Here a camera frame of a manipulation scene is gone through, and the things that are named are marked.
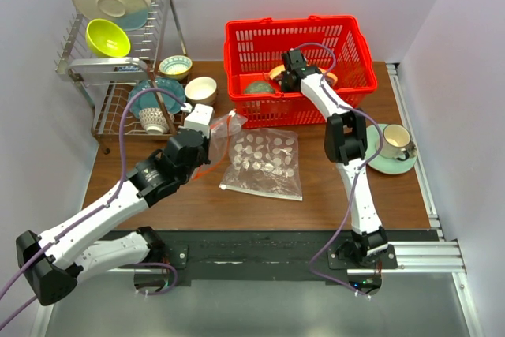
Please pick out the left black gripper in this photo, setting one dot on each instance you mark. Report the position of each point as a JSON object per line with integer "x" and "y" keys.
{"x": 205, "y": 156}

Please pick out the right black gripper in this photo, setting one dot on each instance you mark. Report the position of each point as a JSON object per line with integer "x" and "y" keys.
{"x": 283, "y": 78}

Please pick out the clear orange zip top bag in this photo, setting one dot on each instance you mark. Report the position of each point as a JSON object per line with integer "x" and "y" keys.
{"x": 222, "y": 131}

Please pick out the green toy melon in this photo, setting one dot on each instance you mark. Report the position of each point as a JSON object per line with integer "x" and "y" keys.
{"x": 259, "y": 87}

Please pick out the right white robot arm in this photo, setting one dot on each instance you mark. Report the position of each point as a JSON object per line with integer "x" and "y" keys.
{"x": 345, "y": 145}

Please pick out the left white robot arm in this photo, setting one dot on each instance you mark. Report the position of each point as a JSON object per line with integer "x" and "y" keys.
{"x": 55, "y": 261}

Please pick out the clear bag with white dots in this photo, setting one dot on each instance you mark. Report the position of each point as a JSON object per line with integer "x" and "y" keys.
{"x": 264, "y": 162}

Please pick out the toy steak slice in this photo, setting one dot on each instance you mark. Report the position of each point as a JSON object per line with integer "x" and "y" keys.
{"x": 275, "y": 75}

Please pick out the red plastic shopping basket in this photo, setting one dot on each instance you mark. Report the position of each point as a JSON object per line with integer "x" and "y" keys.
{"x": 253, "y": 48}

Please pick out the grey patterned white bowl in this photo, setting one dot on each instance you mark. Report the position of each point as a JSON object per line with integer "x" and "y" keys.
{"x": 153, "y": 121}

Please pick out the cream white bowl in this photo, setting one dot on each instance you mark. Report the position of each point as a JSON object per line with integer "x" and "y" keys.
{"x": 202, "y": 90}

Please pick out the teal scalloped plate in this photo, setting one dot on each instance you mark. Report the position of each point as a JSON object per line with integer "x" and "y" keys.
{"x": 150, "y": 100}

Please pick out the teal patterned small bowl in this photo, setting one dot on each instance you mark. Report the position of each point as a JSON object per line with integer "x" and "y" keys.
{"x": 176, "y": 67}

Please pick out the metal dish rack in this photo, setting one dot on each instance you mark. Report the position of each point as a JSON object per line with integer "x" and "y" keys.
{"x": 105, "y": 83}

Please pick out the cream enamel mug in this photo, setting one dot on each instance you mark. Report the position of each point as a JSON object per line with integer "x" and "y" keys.
{"x": 395, "y": 142}

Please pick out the mint green saucer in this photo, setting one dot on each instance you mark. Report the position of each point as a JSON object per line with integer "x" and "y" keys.
{"x": 381, "y": 164}

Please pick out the lime green bowl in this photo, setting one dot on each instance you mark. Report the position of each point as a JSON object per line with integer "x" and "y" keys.
{"x": 105, "y": 39}

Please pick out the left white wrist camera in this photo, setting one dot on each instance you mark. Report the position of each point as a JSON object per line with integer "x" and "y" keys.
{"x": 200, "y": 119}

